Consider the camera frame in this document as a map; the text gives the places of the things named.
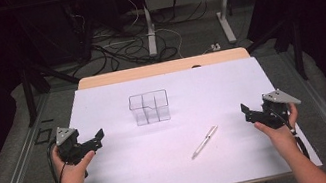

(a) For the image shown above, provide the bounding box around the person's right hand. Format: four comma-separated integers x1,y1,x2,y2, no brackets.
251,102,305,157

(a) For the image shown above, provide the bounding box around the wooden table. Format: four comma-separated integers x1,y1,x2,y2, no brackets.
52,36,326,183

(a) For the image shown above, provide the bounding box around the tangle of floor cables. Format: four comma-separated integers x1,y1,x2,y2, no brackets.
58,0,218,80

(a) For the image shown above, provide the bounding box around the clear acrylic organizer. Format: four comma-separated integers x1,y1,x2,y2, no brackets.
126,88,173,128

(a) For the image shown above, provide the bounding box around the silver pen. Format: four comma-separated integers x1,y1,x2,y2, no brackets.
186,124,224,160

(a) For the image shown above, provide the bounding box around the white table sheet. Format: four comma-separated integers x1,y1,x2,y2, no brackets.
55,48,325,183

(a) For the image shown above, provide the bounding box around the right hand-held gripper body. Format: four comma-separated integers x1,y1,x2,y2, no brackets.
252,85,306,132

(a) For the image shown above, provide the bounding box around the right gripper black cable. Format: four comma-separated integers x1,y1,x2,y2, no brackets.
269,102,312,165

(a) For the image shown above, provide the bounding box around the black metal frame stand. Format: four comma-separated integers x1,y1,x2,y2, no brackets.
242,15,310,91
14,49,87,129

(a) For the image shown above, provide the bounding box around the black square floor frame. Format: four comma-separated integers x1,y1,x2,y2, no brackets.
32,126,55,146

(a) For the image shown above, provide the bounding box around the white power plug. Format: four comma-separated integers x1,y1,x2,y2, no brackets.
209,42,223,53

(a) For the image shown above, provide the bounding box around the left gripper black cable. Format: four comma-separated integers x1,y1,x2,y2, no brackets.
42,139,70,183

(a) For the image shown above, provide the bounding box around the person's left hand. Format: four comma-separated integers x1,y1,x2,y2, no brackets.
49,138,101,183

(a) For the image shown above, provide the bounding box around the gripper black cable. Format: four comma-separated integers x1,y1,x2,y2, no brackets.
42,139,70,183
269,102,312,165

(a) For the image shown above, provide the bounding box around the white-legged background desk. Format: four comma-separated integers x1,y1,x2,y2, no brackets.
120,0,282,63

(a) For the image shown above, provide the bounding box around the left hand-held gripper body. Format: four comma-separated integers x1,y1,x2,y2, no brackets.
53,121,100,168

